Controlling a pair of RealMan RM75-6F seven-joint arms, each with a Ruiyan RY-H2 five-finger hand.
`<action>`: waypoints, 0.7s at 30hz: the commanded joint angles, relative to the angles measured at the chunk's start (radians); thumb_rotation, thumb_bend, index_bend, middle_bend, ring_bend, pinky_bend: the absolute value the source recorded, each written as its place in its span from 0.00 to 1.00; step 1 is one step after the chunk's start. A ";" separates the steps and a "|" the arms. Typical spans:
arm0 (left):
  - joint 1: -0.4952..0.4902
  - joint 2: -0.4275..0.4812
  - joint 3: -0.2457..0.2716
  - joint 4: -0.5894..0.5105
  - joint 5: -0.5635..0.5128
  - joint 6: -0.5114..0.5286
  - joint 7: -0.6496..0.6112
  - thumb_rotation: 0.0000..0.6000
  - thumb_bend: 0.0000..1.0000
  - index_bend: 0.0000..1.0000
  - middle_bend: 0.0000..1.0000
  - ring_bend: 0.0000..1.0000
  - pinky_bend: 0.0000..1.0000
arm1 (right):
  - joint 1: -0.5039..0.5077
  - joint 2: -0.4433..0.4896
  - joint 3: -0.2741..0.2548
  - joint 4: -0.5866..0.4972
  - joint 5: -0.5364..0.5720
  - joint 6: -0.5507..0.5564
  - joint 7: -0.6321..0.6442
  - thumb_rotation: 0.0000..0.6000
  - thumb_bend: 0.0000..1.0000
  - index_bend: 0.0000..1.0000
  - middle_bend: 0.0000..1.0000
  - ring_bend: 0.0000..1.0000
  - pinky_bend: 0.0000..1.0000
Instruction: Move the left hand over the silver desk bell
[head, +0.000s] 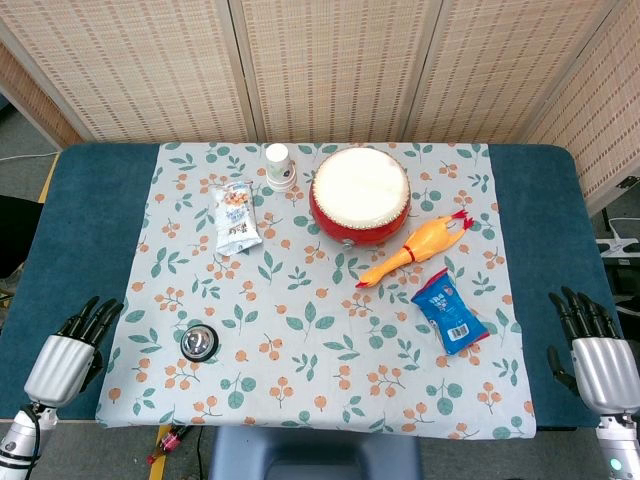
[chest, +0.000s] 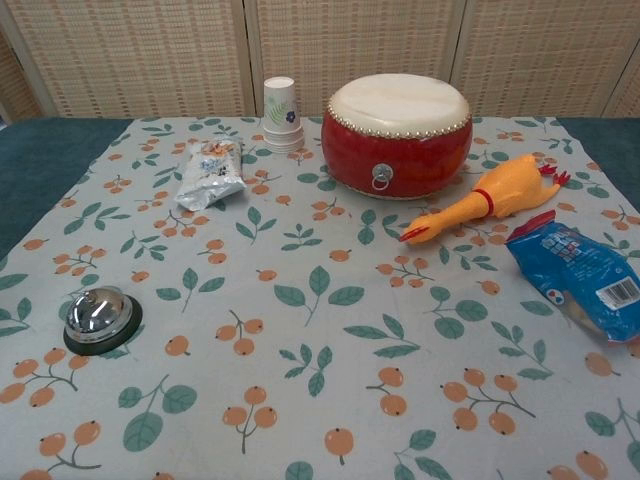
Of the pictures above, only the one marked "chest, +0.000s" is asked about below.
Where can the silver desk call bell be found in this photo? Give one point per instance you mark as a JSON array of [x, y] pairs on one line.
[[97, 312]]

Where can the fruit and leaf print tablecloth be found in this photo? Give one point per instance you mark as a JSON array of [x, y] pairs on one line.
[[320, 320]]

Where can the red Chinese drum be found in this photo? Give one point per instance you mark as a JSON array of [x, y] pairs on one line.
[[395, 145]]

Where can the silver foil snack packet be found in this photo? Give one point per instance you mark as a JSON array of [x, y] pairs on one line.
[[212, 175]]

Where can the stack of white paper cups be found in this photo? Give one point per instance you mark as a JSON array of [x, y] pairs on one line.
[[282, 117]]

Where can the woven bamboo folding screen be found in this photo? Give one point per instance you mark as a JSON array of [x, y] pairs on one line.
[[320, 55]]

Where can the yellow rubber chicken toy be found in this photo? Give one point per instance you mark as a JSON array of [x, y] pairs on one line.
[[500, 192]]

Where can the blue plastic snack bag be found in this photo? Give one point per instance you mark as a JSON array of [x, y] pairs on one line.
[[585, 280]]

